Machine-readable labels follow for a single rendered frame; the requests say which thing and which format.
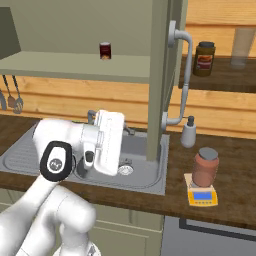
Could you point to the brown honey bottle grey cap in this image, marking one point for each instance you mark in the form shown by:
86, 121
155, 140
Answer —
205, 170

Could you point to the grey steel sink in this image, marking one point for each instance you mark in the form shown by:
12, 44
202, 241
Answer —
143, 176

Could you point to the white soap dispenser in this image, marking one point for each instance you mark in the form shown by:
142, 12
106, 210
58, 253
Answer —
188, 135

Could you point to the hanging grey slotted spoon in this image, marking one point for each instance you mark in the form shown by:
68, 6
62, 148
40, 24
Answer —
18, 101

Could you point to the olive green cabinet door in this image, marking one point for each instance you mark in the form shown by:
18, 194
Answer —
159, 80
8, 33

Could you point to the hanging brown spatula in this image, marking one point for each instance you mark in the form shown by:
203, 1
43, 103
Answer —
11, 100

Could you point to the hanging grey ladle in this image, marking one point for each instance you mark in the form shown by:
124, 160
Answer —
2, 100

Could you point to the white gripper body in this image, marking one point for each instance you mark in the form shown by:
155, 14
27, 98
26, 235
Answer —
108, 143

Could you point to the brown jar black lid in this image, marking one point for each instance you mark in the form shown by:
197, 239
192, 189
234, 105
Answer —
204, 60

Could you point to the olive green wall cabinet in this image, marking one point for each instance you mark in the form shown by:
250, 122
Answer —
80, 30

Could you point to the dark wooden wall shelf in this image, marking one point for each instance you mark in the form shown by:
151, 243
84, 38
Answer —
220, 78

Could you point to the olive green base cabinets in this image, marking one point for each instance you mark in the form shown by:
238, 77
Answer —
130, 230

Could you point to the grey dishwasher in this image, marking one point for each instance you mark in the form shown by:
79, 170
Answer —
206, 243

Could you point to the dark red can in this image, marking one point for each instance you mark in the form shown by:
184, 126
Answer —
105, 51

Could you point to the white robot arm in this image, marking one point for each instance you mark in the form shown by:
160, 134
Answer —
50, 140

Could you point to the yellow digital scale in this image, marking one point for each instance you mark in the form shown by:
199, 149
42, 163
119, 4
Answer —
202, 196

